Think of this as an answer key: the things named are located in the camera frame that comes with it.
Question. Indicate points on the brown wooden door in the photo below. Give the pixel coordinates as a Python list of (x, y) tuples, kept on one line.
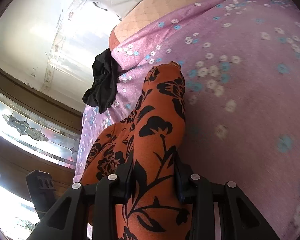
[(16, 163)]

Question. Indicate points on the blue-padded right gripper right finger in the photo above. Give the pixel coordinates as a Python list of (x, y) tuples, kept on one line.
[(238, 216)]

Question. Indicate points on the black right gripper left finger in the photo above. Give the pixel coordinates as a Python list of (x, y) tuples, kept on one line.
[(68, 217)]

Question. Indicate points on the black crumpled garment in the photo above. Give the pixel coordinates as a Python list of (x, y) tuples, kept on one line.
[(104, 89)]

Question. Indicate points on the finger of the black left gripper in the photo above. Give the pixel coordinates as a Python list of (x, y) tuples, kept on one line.
[(41, 190)]

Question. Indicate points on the leaded glass door panel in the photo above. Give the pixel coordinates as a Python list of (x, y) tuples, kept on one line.
[(37, 135)]

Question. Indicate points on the purple floral bed sheet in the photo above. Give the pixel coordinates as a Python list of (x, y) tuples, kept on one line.
[(240, 60)]

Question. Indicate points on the orange black floral garment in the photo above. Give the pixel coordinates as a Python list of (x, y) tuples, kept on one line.
[(151, 134)]

